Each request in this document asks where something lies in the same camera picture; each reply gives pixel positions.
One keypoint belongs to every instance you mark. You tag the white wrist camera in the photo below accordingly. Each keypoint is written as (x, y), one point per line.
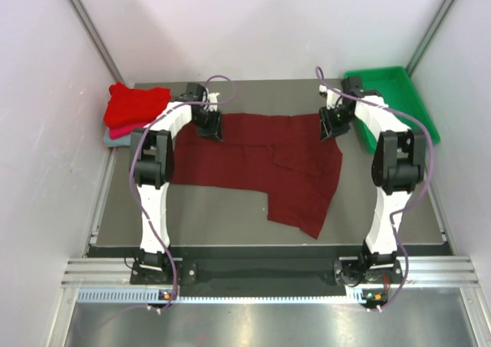
(331, 97)
(212, 101)

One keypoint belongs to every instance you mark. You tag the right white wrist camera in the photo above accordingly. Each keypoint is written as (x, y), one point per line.
(331, 97)

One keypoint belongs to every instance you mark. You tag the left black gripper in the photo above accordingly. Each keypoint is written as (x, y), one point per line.
(212, 130)

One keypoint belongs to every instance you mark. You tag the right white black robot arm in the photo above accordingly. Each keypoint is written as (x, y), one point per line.
(397, 167)

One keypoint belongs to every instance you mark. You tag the left corner aluminium post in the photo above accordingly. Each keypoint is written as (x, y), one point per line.
(96, 39)

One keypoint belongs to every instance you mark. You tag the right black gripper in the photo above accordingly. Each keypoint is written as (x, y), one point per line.
(327, 128)

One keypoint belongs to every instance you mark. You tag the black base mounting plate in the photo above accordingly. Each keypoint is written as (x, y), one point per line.
(249, 272)

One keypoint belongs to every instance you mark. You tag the green plastic bin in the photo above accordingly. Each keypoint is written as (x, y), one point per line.
(398, 92)

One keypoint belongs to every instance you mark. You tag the slotted grey cable duct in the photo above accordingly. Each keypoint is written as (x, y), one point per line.
(160, 296)

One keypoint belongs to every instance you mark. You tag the aluminium frame rail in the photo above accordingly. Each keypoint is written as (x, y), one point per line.
(423, 272)

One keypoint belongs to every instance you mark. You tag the folded bright red t shirt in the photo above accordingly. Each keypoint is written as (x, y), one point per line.
(132, 105)

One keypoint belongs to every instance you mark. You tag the right corner aluminium post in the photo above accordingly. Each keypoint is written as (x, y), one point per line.
(436, 22)

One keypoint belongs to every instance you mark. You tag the folded grey blue t shirt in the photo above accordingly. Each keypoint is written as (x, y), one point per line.
(118, 142)

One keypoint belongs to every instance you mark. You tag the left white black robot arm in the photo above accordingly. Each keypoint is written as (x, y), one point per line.
(152, 167)

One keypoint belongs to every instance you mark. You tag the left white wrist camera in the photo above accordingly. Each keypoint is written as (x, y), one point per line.
(212, 101)

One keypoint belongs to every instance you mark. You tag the corner aluminium post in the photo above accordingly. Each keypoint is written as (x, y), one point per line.
(436, 22)
(96, 39)

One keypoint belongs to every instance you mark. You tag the dark red t shirt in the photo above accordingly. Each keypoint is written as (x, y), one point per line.
(280, 156)

